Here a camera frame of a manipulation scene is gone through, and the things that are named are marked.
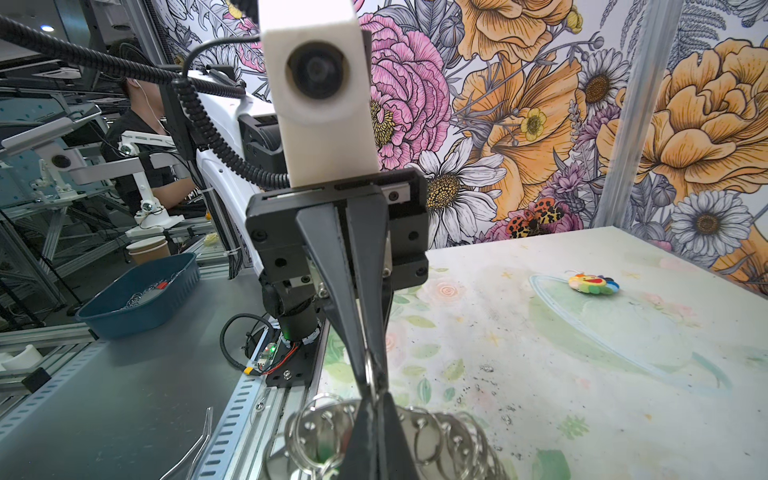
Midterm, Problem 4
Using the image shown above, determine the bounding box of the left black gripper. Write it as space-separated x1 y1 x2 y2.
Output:
245 168 429 384

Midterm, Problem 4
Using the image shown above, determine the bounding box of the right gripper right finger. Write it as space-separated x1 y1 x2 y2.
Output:
377 393 419 480

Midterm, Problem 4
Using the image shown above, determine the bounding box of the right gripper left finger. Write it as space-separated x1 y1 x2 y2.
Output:
338 397 378 480

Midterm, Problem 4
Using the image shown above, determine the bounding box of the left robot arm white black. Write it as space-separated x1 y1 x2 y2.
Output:
172 71 428 390

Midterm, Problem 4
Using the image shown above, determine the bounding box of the seated person black shirt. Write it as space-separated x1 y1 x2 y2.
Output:
98 41 208 217

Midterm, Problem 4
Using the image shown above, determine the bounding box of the brown paper cup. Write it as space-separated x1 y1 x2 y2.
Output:
126 236 171 265

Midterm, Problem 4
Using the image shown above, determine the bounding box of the blue plastic bin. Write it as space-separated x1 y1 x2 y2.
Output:
75 253 200 340

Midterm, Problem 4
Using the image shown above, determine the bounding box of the colourful small toy ball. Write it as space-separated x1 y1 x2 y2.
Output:
568 274 620 295

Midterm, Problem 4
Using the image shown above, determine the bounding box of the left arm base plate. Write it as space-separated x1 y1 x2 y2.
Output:
253 328 322 388

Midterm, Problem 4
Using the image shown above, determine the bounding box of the bent metal wire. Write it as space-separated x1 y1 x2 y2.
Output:
158 406 215 480

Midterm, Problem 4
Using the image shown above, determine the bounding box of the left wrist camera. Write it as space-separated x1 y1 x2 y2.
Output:
258 0 379 188

